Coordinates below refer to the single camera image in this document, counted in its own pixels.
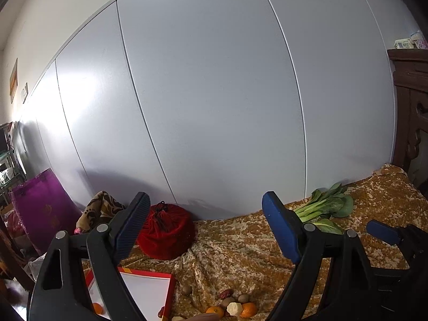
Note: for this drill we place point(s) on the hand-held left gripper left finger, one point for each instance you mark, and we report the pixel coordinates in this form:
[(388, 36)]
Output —
[(130, 227)]

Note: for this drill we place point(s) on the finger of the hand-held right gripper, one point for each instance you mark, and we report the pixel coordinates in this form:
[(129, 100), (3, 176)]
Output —
[(383, 232)]

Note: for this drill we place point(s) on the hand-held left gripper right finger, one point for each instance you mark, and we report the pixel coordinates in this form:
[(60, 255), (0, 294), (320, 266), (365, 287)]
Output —
[(281, 229)]

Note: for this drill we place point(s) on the red box with white inside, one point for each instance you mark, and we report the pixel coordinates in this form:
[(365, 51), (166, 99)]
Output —
[(147, 291)]

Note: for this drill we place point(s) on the brown walnut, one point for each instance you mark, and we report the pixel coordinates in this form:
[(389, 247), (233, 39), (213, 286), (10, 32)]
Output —
[(243, 298), (186, 290), (228, 302)]

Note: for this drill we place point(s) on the red date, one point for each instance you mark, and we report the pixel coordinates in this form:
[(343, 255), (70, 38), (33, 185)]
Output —
[(161, 312), (225, 293)]

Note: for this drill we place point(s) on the white peeled water chestnut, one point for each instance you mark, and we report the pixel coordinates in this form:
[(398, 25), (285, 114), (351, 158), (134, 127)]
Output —
[(177, 318), (234, 309)]

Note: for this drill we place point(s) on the brown leopard patterned cloth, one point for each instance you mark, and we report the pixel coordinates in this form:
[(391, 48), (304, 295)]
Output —
[(95, 209)]

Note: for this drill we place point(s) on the bok choy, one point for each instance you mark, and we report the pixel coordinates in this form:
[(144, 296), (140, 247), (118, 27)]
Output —
[(326, 207)]

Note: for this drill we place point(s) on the golden patterned blanket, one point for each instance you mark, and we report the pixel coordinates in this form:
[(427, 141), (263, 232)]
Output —
[(234, 247)]

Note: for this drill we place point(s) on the purple gift bag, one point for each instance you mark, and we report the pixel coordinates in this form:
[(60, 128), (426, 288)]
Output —
[(40, 207)]

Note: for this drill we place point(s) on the clear plastic bag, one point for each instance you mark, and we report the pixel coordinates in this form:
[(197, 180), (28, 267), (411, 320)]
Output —
[(33, 269)]

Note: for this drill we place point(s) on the dark wooden furniture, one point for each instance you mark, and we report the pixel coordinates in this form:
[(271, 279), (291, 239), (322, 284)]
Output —
[(13, 257)]

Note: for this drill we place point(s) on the dark wooden cabinet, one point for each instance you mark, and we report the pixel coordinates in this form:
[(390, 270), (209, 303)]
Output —
[(411, 113)]

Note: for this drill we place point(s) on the metal storage rack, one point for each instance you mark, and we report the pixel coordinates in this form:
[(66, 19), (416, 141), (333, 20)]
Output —
[(8, 167)]

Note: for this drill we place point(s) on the white carton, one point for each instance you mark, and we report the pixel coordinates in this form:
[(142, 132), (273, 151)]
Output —
[(403, 44)]

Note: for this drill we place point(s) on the pink patterned carton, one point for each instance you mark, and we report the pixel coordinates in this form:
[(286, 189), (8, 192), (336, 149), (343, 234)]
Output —
[(421, 41)]

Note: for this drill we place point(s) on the small wall plaque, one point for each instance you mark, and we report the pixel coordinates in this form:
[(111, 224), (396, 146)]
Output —
[(24, 93)]

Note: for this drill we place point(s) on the framed wall picture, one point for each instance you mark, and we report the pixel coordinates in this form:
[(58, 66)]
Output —
[(13, 80)]

